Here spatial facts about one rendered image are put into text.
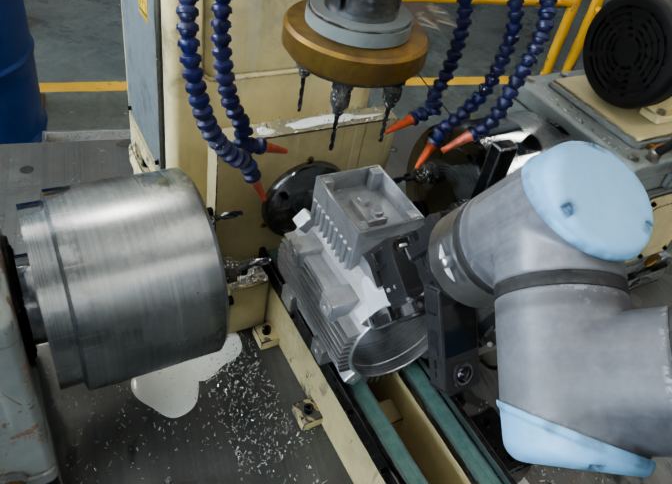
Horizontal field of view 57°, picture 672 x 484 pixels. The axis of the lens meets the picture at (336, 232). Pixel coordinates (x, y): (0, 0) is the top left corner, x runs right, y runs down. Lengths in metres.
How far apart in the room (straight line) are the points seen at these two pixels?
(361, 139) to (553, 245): 0.59
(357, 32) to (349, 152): 0.30
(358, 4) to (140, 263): 0.37
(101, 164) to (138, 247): 0.72
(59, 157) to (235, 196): 0.60
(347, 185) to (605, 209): 0.49
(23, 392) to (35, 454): 0.12
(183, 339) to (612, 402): 0.49
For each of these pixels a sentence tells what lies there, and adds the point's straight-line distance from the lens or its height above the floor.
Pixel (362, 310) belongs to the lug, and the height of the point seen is 1.08.
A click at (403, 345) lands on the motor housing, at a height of 0.95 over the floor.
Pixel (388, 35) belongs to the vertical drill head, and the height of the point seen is 1.35.
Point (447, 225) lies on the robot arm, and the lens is 0.53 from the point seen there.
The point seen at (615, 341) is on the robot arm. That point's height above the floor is 1.37.
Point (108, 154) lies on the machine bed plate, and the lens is 1.44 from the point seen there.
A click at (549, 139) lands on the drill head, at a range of 1.03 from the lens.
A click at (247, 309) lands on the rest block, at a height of 0.85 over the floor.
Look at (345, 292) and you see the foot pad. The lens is 0.78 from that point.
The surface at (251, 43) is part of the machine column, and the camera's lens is 0.96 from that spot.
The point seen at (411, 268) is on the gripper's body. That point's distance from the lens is 0.61.
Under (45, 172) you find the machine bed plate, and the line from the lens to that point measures 1.41.
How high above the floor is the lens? 1.64
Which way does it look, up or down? 41 degrees down
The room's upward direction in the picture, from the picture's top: 12 degrees clockwise
